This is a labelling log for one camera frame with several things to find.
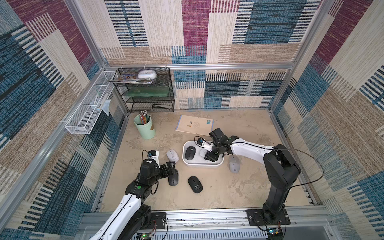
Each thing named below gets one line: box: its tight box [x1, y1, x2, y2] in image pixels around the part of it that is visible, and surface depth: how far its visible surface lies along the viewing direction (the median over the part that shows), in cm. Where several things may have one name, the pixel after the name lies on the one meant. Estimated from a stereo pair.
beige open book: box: [175, 115, 214, 136], surface depth 114 cm
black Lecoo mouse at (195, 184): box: [187, 175, 203, 194], surface depth 85 cm
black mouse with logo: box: [184, 146, 196, 161], surface depth 96 cm
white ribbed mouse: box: [166, 149, 180, 163], surface depth 96 cm
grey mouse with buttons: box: [228, 154, 241, 174], surface depth 91 cm
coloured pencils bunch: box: [139, 110, 151, 125], surface depth 98 cm
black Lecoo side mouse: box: [168, 169, 179, 186], surface depth 87 cm
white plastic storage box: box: [182, 140, 224, 167], surface depth 94 cm
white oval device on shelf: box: [137, 69, 157, 81], surface depth 91 cm
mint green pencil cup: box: [133, 114, 156, 140], surface depth 99 cm
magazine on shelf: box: [108, 74, 153, 85], surface depth 83 cm
